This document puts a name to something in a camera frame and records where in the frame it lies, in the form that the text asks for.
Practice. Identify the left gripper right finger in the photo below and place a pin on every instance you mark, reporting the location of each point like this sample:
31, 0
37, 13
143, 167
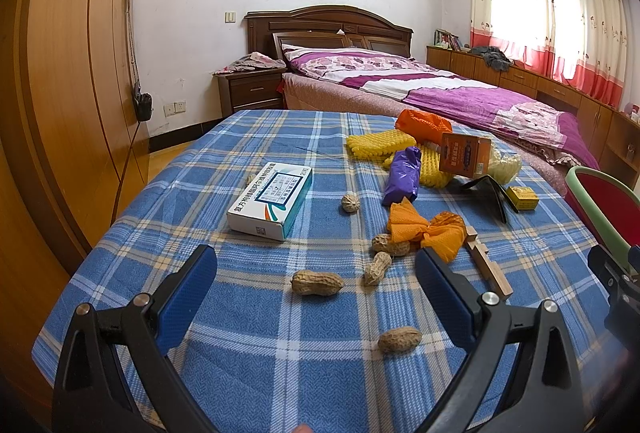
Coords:
543, 392

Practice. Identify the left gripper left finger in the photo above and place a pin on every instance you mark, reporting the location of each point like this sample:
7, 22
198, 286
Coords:
91, 393

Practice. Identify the small yellow box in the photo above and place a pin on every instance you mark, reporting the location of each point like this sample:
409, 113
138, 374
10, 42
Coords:
522, 198

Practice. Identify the wooden notched stick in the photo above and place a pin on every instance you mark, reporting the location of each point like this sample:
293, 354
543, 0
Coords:
489, 269

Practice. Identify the cream plastic bag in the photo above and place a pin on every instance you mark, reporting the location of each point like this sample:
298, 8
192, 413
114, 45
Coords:
503, 168

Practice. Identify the orange cardboard box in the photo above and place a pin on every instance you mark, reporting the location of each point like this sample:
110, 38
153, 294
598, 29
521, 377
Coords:
464, 155

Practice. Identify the yellow foam net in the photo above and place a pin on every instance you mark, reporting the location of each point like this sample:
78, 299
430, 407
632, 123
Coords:
377, 146
430, 175

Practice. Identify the purple plastic wrapper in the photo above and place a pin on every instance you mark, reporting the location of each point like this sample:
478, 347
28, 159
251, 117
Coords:
403, 182

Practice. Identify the orange mesh bag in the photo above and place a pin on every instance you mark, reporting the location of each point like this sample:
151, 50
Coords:
424, 127

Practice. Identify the white teal medicine box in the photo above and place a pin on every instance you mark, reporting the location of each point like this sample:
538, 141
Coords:
269, 205

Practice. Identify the red bin green rim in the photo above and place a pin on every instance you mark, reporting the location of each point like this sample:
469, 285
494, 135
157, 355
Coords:
611, 212

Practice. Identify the long wooden low cabinet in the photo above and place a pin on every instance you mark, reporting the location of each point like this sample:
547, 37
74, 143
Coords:
611, 136

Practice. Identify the peanut near front edge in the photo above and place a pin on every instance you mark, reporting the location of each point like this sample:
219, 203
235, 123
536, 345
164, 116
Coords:
399, 340

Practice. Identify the black folded card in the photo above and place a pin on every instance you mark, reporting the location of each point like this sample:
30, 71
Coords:
487, 192

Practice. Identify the peanut middle upright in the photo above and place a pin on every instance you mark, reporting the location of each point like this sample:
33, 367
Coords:
375, 271

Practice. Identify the peanut beside orange wrapper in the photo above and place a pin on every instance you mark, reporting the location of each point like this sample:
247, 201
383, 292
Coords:
384, 243

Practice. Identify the purple floral quilt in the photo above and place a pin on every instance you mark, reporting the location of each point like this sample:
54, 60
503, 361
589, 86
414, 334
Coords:
378, 83

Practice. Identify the wooden wardrobe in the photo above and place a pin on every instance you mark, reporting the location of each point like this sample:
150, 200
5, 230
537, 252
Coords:
76, 149

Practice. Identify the peanut front centre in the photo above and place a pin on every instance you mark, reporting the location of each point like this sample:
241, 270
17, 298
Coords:
323, 283

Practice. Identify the dark clothes pile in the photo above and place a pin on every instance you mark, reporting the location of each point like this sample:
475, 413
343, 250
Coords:
493, 57

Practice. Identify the floral red curtains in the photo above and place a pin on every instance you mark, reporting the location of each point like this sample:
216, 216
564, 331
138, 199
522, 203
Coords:
581, 43

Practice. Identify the walnut shell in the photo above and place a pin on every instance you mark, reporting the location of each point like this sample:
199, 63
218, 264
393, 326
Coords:
350, 203

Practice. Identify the photo frames on cabinet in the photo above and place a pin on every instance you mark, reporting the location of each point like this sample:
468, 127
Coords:
446, 40

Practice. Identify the dark wooden nightstand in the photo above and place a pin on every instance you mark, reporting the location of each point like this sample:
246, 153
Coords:
258, 89

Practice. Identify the wooden bed with headboard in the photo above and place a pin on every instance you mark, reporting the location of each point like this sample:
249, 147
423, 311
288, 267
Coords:
330, 27

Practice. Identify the folded clothes on nightstand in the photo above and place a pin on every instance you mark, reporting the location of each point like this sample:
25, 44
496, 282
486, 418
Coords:
254, 61

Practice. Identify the black charger on cord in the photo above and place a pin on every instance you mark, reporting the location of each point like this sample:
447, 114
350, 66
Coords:
143, 103

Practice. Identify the wall power socket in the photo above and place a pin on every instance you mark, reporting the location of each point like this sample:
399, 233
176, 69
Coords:
175, 108

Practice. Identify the wall light switch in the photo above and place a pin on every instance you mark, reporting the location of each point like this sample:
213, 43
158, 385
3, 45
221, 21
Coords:
230, 17

